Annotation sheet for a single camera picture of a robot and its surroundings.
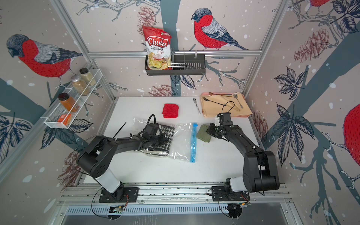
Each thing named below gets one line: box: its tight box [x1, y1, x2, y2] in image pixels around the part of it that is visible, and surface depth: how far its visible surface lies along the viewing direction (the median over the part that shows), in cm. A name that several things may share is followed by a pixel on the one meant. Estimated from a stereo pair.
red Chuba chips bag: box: [142, 25, 173, 71], surface depth 81 cm
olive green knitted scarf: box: [196, 123, 212, 143], surface depth 92 cm
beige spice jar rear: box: [79, 67, 97, 87], surface depth 82 cm
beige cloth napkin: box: [200, 92, 253, 117], surface depth 120 cm
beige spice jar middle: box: [70, 75, 90, 96], surface depth 77 cm
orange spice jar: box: [58, 92, 80, 113], surface depth 69 cm
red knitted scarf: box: [162, 103, 180, 119], surface depth 109 cm
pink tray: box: [200, 91, 239, 97], surface depth 125 cm
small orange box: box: [57, 113, 72, 126], surface depth 68 cm
